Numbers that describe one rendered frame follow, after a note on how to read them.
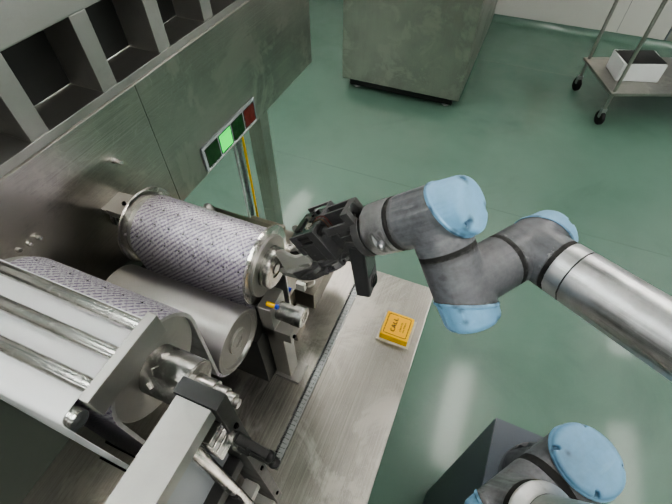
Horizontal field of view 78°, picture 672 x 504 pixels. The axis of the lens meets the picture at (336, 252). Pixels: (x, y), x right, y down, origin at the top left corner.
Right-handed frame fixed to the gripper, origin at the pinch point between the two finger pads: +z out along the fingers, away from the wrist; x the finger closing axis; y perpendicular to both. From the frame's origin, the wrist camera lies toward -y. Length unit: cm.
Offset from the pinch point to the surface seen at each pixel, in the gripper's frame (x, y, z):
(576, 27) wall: -448, -142, 17
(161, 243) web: 7.1, 16.3, 14.3
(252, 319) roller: 8.9, -3.6, 9.1
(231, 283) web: 8.2, 5.1, 5.4
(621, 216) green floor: -192, -171, -9
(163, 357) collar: 26.2, 10.6, -4.1
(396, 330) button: -12.7, -37.5, 6.7
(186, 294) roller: 11.7, 7.8, 12.9
